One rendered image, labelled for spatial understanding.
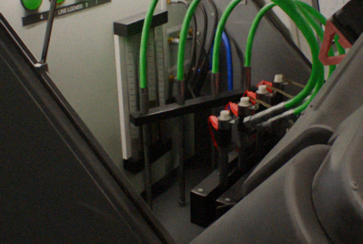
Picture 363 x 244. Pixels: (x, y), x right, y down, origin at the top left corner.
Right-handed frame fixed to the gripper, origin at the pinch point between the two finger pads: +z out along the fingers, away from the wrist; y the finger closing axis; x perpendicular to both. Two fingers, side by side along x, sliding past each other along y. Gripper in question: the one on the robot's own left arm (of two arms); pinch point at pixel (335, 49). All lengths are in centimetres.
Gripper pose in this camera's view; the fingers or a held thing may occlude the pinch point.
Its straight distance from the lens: 71.9
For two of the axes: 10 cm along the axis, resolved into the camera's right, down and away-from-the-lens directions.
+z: -3.4, 3.9, 8.5
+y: -6.9, 5.1, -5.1
